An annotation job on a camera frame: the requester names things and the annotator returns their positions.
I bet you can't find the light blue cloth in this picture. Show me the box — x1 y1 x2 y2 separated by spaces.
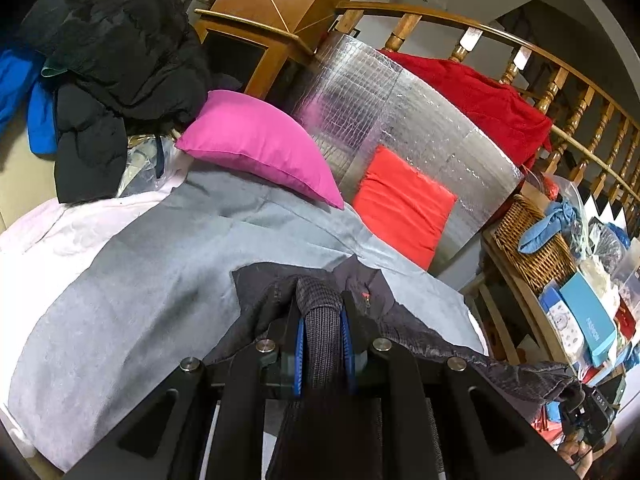
517 197 583 256

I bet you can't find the teal cardboard box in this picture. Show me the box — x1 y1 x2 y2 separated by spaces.
559 272 618 368

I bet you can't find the blue jacket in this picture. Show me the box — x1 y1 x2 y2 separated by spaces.
0 47 61 156

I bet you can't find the white bed sheet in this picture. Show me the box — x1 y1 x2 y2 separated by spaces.
0 170 191 461

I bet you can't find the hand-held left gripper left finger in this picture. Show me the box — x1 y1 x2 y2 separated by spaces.
62 305 307 480

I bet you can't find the black white zigzag panel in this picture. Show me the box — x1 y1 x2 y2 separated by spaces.
582 192 628 223

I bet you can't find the wicker basket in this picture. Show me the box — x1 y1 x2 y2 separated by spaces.
492 194 581 295

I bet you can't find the silver foil insulation mat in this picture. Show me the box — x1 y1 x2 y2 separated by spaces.
290 32 525 273

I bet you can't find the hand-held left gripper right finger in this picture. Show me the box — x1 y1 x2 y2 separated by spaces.
340 290 576 480

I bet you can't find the red cushion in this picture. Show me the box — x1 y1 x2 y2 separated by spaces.
352 145 458 271

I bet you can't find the wooden stair railing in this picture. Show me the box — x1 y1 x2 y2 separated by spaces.
335 1 640 221

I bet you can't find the pink pillow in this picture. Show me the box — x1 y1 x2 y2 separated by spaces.
175 89 346 210

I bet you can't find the black puffer coat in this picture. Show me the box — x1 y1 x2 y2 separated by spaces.
20 0 241 203

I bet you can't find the grey blanket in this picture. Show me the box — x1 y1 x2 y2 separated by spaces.
7 167 483 473

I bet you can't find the wooden side table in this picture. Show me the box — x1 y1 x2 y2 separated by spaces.
460 230 596 376

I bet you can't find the person's right hand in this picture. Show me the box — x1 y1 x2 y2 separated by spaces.
557 440 598 478

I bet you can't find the patterned cloth in plastic bag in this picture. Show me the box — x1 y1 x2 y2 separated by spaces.
585 220 633 266

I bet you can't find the dark quilted zip jacket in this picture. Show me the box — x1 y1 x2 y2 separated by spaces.
202 255 586 480

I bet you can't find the red blanket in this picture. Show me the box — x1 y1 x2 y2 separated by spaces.
380 49 553 168

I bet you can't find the clear plastic bag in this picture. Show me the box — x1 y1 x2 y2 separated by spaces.
117 135 181 198

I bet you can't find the cream sofa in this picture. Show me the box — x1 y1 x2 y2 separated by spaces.
0 130 61 231

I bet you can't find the white patterned box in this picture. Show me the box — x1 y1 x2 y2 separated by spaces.
539 285 586 361

